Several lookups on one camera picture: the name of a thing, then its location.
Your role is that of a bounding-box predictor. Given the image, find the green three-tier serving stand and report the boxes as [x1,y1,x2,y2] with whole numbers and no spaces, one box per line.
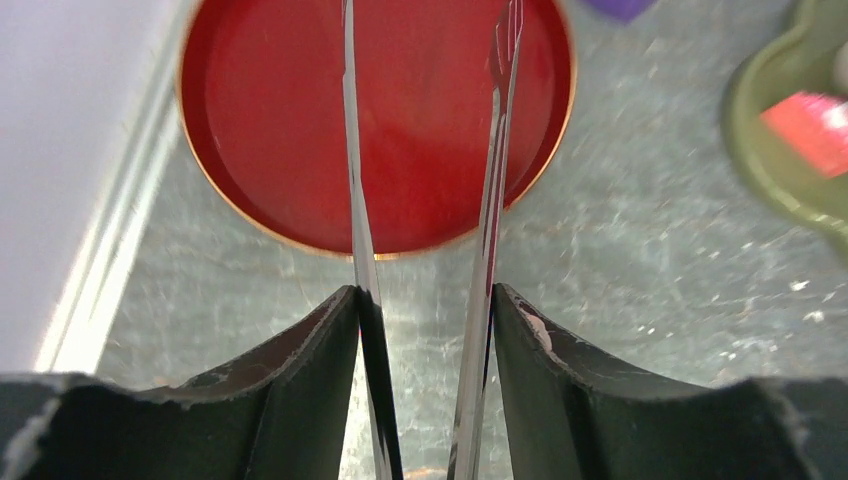
[721,0,847,257]

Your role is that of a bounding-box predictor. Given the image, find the pink cake slice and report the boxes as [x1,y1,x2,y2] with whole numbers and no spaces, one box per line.
[760,91,847,178]

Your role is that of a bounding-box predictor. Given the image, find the purple metronome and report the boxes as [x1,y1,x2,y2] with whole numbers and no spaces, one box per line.
[584,0,656,24]

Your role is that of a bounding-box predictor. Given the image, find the metal tongs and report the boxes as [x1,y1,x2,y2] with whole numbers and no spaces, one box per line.
[342,1,525,479]

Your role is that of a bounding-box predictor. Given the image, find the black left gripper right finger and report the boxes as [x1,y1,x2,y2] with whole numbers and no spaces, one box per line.
[493,283,847,479]

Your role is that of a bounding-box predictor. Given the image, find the red round tray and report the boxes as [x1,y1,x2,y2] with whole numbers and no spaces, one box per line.
[177,1,577,258]

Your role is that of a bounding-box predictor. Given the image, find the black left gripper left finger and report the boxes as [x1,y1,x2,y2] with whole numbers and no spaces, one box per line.
[1,286,358,479]

